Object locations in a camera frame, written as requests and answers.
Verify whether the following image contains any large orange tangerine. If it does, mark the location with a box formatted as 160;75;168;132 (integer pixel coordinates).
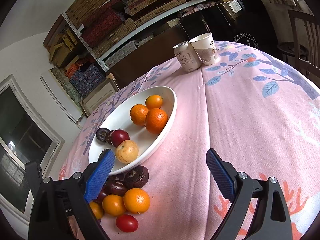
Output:
123;188;150;214
145;108;168;134

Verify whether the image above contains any small orange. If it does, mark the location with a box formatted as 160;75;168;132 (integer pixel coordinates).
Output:
130;104;149;126
145;95;163;109
102;194;126;217

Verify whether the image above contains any pink beverage can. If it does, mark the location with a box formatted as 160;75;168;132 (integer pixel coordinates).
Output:
173;41;202;72

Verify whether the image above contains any white framed window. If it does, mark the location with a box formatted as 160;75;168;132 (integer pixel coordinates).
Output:
1;74;65;222

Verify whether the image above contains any pink deer print tablecloth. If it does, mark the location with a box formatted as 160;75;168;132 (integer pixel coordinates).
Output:
59;41;319;239

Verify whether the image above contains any small yellow-orange fruit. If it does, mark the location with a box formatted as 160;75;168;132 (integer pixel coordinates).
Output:
89;201;104;220

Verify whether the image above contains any white metal shelf unit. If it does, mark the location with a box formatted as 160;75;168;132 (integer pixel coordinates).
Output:
61;0;209;72

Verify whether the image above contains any white paper cup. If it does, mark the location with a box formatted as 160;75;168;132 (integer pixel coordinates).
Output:
189;33;218;65

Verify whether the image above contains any dark wooden cabinet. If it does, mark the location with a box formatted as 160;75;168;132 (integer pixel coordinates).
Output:
111;26;188;89

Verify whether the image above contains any dark water chestnut small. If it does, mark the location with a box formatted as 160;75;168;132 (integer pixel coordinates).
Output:
105;131;113;145

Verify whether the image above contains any white oval plate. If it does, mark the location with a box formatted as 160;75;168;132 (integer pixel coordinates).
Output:
100;86;177;176

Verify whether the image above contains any large yellow round fruit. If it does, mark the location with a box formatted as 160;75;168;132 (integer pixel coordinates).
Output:
116;140;139;164

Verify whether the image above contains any dark wooden chair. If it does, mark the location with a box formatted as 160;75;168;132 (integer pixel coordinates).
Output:
278;9;319;78

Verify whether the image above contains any red cherry tomato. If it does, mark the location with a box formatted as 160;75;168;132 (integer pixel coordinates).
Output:
116;214;139;232

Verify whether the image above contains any framed picture leaning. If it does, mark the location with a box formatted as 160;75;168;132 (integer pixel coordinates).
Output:
81;73;119;117

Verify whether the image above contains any dark red plum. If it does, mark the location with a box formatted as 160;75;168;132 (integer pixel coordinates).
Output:
111;129;130;148

